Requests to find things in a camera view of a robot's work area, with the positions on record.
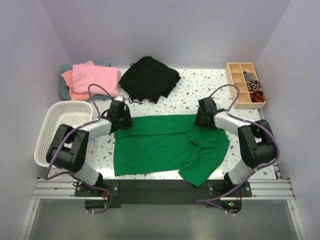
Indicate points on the grey rolled sock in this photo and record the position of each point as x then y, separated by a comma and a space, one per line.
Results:
248, 76

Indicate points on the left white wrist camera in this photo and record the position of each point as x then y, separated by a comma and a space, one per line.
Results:
120, 98

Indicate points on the wooden compartment organizer box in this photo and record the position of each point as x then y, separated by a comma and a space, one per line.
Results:
238, 85

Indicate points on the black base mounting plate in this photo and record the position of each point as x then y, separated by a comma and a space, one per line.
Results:
146, 192

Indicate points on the pink folded t shirt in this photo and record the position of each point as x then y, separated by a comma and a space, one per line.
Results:
85, 74

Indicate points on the black white patterned sock roll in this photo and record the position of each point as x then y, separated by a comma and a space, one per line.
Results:
253, 85

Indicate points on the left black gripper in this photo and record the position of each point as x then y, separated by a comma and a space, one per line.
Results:
128, 122

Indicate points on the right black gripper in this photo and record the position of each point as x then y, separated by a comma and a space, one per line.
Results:
199, 121

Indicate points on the green t shirt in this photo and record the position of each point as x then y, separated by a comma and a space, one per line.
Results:
161, 143

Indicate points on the salmon folded t shirt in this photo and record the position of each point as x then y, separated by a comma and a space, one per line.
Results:
68, 78

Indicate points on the white perforated laundry basket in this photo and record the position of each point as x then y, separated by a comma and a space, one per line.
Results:
63, 115

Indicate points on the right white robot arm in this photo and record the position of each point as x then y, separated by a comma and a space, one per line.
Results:
256, 141

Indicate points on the orange black sock roll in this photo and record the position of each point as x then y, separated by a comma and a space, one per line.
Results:
257, 96

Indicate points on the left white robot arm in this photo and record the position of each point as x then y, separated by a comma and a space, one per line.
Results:
68, 148

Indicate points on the black folded garment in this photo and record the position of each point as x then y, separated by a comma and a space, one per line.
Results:
149, 79

